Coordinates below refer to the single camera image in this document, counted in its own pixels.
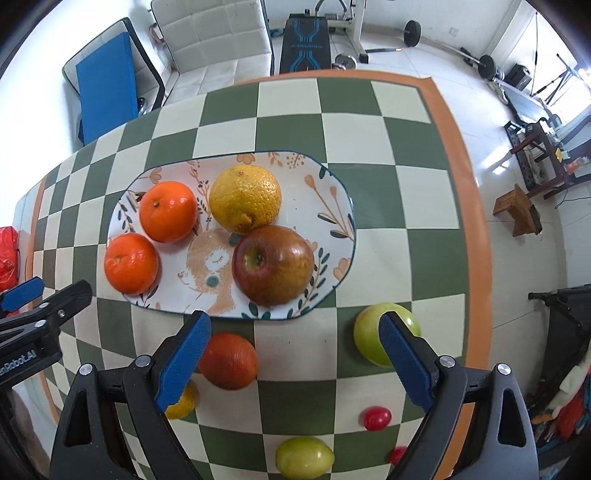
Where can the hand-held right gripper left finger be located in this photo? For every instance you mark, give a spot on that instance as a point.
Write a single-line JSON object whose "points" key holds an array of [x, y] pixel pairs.
{"points": [[182, 364]]}

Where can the green apple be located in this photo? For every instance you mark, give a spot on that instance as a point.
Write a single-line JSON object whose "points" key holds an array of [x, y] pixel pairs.
{"points": [[369, 337]]}

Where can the red cherry tomato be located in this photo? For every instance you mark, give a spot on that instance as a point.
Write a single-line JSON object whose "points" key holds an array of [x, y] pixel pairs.
{"points": [[376, 417], [397, 456]]}

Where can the red plastic bag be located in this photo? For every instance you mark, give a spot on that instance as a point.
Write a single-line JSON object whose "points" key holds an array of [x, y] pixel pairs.
{"points": [[7, 258]]}

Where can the white cushioned sofa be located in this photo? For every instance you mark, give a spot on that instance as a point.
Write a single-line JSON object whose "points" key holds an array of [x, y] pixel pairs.
{"points": [[217, 37]]}

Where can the black blue weight bench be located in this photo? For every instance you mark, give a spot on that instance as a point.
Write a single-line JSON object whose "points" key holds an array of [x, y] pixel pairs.
{"points": [[304, 44]]}

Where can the white exercise machine frame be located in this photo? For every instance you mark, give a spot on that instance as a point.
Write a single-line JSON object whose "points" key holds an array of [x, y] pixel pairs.
{"points": [[358, 23]]}

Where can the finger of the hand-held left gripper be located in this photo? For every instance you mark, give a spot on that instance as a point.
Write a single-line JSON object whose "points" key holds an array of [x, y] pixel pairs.
{"points": [[21, 295], [64, 302]]}

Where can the blue padded folding chair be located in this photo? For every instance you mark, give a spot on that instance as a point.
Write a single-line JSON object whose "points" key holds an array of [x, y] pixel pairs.
{"points": [[106, 83]]}

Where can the green white checkered tablecloth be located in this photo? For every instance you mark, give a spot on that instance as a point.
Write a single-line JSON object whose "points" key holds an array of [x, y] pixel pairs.
{"points": [[286, 129]]}

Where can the floral oval plate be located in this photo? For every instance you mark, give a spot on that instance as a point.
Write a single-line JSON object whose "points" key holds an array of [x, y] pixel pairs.
{"points": [[295, 203]]}

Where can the small yellow-orange citrus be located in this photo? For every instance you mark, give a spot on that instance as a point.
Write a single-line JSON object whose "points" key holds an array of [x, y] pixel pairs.
{"points": [[188, 400]]}

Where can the pile of clothes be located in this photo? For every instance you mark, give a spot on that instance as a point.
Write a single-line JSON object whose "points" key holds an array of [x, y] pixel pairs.
{"points": [[570, 401]]}

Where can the small green jujube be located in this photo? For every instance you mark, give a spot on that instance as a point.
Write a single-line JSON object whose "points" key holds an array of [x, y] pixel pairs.
{"points": [[304, 458]]}

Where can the large yellow orange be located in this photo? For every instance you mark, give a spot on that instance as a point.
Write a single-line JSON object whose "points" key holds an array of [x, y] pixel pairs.
{"points": [[244, 198]]}

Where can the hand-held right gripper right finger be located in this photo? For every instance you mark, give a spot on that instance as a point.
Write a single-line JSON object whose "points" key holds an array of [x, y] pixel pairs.
{"points": [[408, 362]]}

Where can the orange tangerine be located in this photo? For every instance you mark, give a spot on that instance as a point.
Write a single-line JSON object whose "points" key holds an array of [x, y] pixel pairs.
{"points": [[131, 263], [168, 212]]}

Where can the black barbell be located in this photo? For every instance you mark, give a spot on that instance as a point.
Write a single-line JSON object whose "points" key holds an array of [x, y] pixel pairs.
{"points": [[485, 64]]}

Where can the wooden stool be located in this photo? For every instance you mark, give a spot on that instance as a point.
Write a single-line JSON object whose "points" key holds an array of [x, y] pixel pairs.
{"points": [[515, 205]]}

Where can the dark wooden side table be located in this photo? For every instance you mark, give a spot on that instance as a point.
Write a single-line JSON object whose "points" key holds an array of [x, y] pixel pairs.
{"points": [[551, 157]]}

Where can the red apple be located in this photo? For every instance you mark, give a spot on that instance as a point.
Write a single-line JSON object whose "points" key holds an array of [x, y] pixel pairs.
{"points": [[272, 265]]}

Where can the dark orange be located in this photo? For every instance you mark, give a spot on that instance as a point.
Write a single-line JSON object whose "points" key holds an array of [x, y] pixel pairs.
{"points": [[231, 362]]}

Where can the small dumbbell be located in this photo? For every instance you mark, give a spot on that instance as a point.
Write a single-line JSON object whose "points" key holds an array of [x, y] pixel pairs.
{"points": [[345, 61]]}

